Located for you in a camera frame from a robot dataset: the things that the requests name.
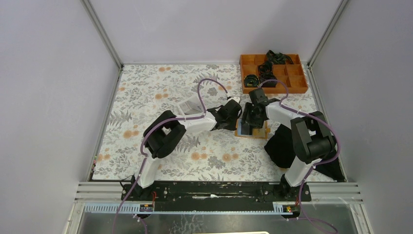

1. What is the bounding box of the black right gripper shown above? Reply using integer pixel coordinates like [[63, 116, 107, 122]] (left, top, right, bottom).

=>
[[240, 102, 264, 130]]

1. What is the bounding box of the black credit card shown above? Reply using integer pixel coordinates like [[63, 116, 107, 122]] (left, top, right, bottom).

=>
[[239, 123, 253, 136]]

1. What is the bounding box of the yellow leather card holder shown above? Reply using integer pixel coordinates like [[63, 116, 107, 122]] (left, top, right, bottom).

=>
[[234, 119, 271, 139]]

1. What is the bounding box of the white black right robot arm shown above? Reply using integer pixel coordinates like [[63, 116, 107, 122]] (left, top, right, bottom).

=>
[[242, 99, 337, 201]]

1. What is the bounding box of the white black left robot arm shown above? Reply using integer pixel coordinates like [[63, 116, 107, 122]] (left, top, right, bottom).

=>
[[127, 97, 242, 200]]

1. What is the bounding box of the white card box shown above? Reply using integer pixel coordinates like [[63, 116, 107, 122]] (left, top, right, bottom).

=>
[[177, 94, 204, 117]]

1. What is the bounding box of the blue yellow rolled tie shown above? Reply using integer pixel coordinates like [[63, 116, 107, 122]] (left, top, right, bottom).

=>
[[243, 74, 261, 88]]

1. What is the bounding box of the dark brown rolled tie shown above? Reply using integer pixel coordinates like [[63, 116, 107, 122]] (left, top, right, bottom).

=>
[[260, 73, 277, 88]]

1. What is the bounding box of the black cloth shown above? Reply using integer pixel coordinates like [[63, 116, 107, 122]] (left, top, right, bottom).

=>
[[264, 124, 345, 182]]

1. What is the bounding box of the orange wooden divided tray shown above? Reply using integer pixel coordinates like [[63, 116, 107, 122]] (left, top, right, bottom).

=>
[[240, 54, 308, 94]]

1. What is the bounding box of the floral patterned table mat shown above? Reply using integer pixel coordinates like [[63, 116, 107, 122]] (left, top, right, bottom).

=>
[[92, 65, 330, 188]]

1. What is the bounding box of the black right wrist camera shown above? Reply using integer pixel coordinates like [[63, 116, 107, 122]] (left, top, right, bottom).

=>
[[248, 88, 268, 105]]

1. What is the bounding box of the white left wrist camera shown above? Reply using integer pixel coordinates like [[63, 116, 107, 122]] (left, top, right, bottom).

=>
[[227, 96, 241, 103]]

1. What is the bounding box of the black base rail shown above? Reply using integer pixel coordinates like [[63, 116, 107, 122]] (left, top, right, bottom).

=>
[[121, 181, 312, 212]]

